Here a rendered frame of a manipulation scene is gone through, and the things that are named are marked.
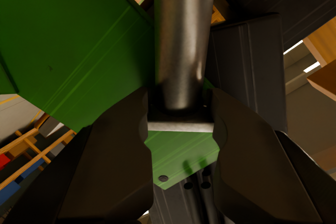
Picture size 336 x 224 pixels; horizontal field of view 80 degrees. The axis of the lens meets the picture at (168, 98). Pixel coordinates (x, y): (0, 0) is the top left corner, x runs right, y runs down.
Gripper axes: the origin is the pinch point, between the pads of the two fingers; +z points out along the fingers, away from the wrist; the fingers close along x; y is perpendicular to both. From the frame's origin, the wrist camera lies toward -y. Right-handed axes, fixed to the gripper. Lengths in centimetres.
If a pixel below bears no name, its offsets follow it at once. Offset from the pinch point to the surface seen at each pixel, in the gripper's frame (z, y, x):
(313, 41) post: 68, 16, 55
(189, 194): 0.7, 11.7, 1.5
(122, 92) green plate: 2.5, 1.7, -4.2
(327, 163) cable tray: 146, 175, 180
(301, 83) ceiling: 567, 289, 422
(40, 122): 15.1, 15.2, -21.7
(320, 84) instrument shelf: 39, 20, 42
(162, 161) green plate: 2.5, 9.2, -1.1
